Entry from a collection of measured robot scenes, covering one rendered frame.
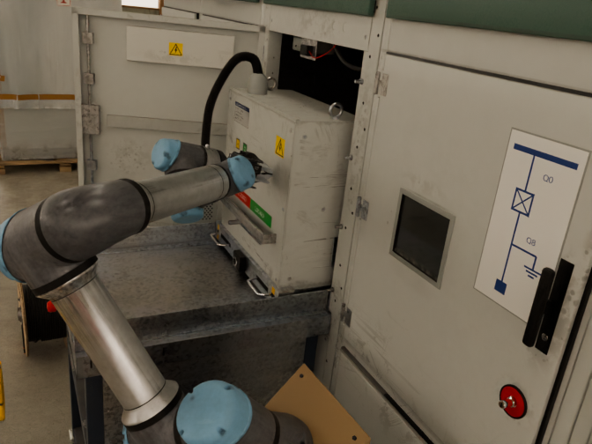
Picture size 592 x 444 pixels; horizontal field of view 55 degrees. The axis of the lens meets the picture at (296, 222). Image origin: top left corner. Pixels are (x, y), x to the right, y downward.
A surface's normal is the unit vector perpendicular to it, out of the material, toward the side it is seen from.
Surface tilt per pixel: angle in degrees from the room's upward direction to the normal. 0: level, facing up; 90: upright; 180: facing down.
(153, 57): 90
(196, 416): 40
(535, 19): 90
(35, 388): 0
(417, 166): 90
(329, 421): 45
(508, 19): 90
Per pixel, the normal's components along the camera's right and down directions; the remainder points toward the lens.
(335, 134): 0.43, 0.36
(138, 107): 0.08, 0.36
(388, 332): -0.90, 0.07
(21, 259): -0.32, 0.43
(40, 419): 0.10, -0.93
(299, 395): -0.55, -0.58
